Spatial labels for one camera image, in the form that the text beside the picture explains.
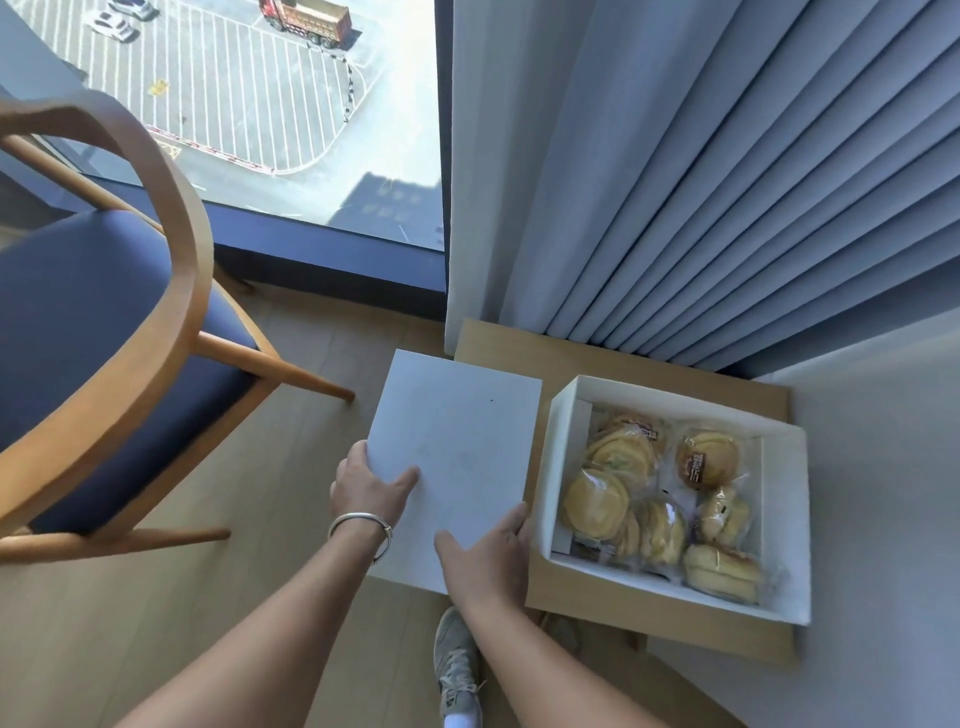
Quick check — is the person's left hand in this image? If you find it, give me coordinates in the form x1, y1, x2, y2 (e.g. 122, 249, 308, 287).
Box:
329, 438, 421, 528

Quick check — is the person's right hand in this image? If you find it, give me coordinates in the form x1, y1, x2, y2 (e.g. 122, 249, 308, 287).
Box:
433, 501, 536, 613

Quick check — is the white cardboard box lid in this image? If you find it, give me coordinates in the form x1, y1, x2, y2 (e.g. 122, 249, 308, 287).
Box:
366, 348, 544, 598

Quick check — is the person's right forearm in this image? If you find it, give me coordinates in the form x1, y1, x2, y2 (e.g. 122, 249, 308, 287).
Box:
450, 596, 670, 728

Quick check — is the person's left forearm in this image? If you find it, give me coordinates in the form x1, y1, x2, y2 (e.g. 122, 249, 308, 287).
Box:
112, 517, 393, 728

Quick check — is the pile of wrapped bread buns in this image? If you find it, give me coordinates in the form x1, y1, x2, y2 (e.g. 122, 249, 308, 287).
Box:
558, 411, 768, 606

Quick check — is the grey sneaker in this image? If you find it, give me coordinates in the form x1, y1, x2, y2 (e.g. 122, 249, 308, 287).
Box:
432, 606, 486, 719

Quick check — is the small wooden side table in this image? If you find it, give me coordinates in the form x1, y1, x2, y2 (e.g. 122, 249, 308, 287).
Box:
453, 318, 798, 669

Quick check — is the open white cardboard box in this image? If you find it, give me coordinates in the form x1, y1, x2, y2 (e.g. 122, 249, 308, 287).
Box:
533, 374, 814, 628

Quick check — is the wooden chair with blue seat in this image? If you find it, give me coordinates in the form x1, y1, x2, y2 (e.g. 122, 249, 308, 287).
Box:
0, 90, 358, 565

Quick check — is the grey-blue pleated curtain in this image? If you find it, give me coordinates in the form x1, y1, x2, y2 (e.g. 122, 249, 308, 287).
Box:
443, 0, 960, 378

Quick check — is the red dump truck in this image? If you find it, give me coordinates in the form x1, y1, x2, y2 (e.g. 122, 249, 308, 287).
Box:
258, 0, 354, 51

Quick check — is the silver bracelet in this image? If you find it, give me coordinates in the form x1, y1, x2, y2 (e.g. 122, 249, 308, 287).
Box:
327, 511, 394, 564

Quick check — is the dark window frame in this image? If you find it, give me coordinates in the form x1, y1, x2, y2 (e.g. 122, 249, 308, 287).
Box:
0, 0, 456, 321

